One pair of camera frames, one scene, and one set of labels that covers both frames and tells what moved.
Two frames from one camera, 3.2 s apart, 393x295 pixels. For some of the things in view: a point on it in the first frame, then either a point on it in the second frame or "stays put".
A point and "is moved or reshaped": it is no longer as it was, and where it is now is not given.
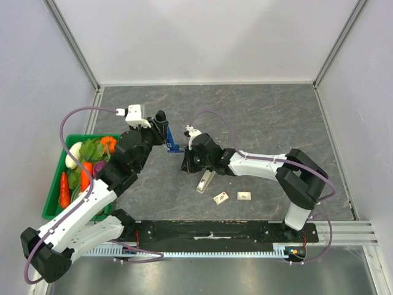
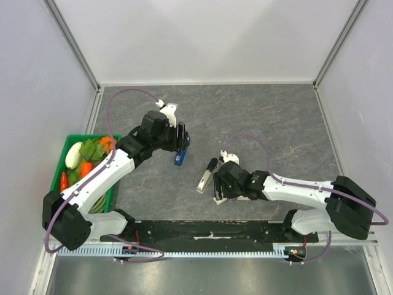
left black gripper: x=158 y=130 → x=178 y=144
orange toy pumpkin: x=110 y=141 stays put
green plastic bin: x=53 y=209 stays put
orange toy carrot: x=85 y=177 stays put
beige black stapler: x=206 y=180 stays put
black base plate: x=215 y=233 stays put
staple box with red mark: x=220 y=198 stays put
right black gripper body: x=194 y=161 → x=230 y=191
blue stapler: x=173 y=148 is moved or reshaped
